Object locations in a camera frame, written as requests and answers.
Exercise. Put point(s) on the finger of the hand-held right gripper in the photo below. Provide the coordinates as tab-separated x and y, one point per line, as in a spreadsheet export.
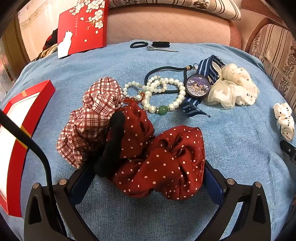
289	150

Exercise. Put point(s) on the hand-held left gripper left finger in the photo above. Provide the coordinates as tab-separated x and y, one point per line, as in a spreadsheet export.
78	186

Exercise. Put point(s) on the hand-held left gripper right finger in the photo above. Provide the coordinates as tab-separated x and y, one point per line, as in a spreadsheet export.
215	182

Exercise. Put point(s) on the large red dotted scrunchie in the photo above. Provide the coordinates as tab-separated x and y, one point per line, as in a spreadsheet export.
171	162

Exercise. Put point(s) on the red gift box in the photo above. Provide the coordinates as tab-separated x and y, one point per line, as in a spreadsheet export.
42	89

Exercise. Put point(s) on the small white dotted scrunchie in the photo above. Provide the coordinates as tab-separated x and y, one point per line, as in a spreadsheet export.
285	120

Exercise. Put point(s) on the blue blanket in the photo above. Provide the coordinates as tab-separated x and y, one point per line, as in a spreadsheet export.
235	143

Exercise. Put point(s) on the red plaid scrunchie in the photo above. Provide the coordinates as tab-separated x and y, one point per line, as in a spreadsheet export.
92	111

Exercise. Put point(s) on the small red dotted scrunchie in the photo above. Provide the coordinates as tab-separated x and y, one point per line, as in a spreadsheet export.
136	129

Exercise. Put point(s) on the large white dotted scrunchie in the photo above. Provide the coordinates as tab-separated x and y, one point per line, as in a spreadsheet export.
233	85

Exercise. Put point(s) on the striped patterned sofa armrest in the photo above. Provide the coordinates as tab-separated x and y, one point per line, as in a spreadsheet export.
275	51

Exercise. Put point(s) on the metal hair clip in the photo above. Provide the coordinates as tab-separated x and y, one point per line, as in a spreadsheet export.
161	49

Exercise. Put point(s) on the dark clothes pile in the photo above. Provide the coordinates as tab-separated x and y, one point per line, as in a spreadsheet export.
49	44

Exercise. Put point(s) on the thick black hair band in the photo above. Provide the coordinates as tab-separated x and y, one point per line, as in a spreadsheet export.
161	44

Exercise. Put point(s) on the red floral box lid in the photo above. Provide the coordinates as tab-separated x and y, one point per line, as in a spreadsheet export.
81	30

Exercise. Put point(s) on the pink quilted sofa seat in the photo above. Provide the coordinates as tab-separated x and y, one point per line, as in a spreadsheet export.
166	30

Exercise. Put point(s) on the striped floral pillow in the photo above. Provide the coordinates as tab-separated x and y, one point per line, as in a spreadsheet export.
180	7

